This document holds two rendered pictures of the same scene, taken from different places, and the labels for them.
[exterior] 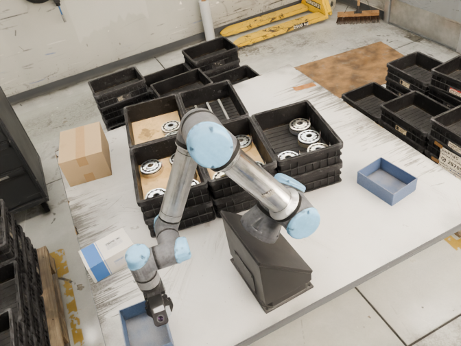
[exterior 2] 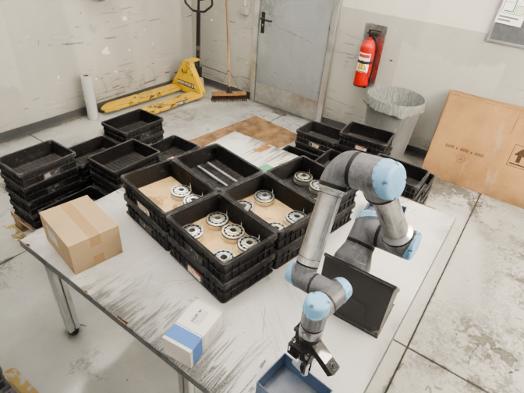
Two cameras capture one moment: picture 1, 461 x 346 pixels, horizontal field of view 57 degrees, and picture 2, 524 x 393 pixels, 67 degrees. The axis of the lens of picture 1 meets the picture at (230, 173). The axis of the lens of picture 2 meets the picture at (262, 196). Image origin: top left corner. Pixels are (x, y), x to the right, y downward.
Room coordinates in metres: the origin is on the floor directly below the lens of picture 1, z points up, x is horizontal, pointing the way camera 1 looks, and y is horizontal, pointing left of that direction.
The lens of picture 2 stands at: (0.37, 0.96, 2.00)
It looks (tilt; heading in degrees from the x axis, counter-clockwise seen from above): 35 degrees down; 321
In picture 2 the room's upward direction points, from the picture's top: 5 degrees clockwise
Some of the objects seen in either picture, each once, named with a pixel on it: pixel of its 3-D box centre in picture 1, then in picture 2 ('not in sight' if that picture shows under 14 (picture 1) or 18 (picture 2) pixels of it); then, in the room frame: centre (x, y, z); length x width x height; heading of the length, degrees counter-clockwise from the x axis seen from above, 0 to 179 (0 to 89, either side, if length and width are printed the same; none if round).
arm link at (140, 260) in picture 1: (141, 262); (316, 311); (0.87, 0.32, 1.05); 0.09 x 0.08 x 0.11; 100
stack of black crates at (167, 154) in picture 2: (234, 98); (169, 167); (2.98, -0.15, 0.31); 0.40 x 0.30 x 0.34; 109
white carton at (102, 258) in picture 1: (108, 254); (193, 331); (1.20, 0.56, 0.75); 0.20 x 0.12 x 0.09; 116
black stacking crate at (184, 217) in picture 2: (169, 175); (221, 235); (1.49, 0.27, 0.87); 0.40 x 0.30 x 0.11; 8
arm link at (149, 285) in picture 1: (146, 278); (310, 329); (0.87, 0.33, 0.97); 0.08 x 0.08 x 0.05
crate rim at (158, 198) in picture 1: (166, 166); (221, 226); (1.49, 0.27, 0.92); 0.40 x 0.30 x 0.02; 8
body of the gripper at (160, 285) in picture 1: (153, 290); (306, 343); (0.88, 0.33, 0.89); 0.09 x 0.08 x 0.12; 13
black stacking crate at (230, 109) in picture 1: (213, 113); (217, 174); (1.93, 0.03, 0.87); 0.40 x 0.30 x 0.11; 8
